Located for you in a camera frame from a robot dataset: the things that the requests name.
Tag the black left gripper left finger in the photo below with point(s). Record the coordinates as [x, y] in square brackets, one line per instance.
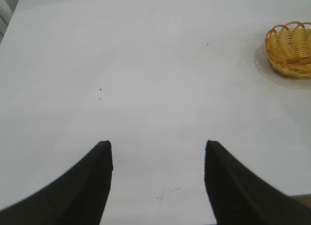
[77, 193]

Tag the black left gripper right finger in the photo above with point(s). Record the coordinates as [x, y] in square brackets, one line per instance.
[238, 198]

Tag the clear plastic plate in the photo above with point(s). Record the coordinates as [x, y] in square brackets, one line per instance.
[262, 64]

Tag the yellow woven basket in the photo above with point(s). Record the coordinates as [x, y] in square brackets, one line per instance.
[289, 52]

